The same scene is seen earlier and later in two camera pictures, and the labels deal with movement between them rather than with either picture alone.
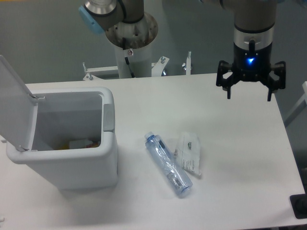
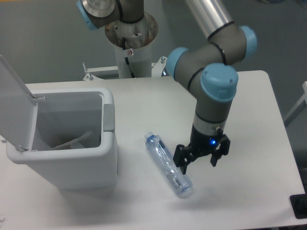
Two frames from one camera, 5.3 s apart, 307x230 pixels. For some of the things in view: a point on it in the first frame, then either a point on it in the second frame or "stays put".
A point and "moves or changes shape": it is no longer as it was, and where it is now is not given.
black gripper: x=252 y=65 to x=203 y=142
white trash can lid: x=18 y=109 stays put
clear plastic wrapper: x=187 y=151 moves or changes shape
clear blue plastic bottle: x=176 y=176 stays put
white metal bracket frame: x=158 y=68 stays put
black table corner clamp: x=299 y=204 stays put
